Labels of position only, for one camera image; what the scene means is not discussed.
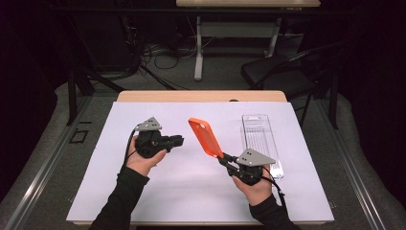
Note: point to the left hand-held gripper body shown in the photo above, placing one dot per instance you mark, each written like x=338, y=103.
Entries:
x=150, y=143

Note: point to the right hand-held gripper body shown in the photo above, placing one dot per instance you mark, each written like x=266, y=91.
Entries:
x=253, y=159

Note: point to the clear plastic packaging tray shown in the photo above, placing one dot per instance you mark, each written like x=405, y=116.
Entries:
x=257, y=134

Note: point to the orange phone case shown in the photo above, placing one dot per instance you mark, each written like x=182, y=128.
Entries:
x=206, y=137

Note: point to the person's left hand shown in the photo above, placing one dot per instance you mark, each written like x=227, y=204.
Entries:
x=142, y=163

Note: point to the person's right hand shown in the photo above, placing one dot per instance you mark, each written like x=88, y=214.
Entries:
x=257, y=191

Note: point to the white table mat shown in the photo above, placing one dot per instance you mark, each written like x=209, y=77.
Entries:
x=191, y=185

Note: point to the wooden table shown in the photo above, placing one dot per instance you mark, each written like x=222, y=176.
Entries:
x=191, y=96

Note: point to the white-legged desk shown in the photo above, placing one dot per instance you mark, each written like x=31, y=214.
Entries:
x=198, y=64

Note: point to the black folding chair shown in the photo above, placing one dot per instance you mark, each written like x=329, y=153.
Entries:
x=277, y=75

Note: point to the black metal stand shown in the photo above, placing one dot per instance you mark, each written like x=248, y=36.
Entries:
x=333, y=96
x=72, y=96

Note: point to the dark equipment cabinet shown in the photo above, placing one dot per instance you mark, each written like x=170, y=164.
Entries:
x=105, y=44

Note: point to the metal floor rail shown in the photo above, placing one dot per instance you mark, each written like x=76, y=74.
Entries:
x=354, y=172
x=48, y=159

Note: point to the black horizontal frame bar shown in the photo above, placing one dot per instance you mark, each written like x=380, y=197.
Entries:
x=127, y=10

